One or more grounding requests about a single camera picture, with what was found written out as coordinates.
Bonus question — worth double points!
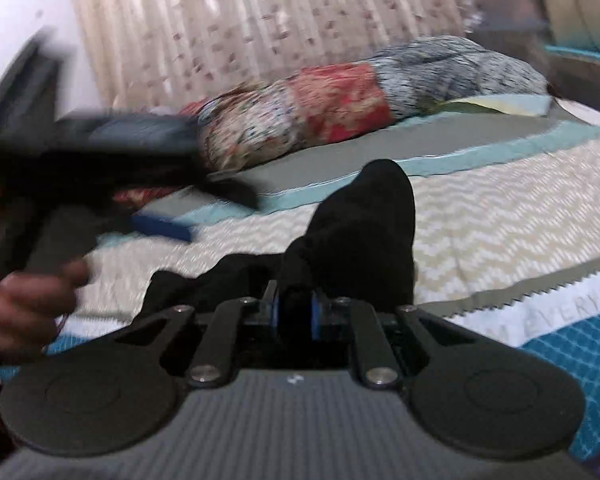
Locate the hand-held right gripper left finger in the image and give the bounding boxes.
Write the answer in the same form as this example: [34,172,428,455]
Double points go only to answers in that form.
[112,281,282,389]

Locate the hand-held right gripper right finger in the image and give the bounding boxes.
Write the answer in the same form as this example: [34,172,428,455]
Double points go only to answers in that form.
[309,291,475,387]

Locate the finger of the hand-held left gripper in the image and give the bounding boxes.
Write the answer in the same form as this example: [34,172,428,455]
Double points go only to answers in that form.
[190,174,261,211]
[87,209,196,247]

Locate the black pants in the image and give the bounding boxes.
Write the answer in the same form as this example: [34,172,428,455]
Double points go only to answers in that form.
[145,158,417,322]

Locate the person's left hand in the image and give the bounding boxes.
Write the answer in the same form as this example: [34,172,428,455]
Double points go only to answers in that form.
[0,259,92,367]

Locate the red floral patchwork quilt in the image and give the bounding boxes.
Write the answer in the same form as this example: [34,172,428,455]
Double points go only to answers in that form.
[114,35,552,207]

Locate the beige leaf print curtain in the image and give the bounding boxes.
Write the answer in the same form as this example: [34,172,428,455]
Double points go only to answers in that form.
[69,0,482,112]

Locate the zigzag patterned bedsheet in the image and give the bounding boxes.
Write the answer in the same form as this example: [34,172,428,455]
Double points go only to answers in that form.
[0,95,600,467]

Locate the pale yellow green cloth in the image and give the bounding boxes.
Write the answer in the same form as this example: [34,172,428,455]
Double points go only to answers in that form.
[429,94,554,120]

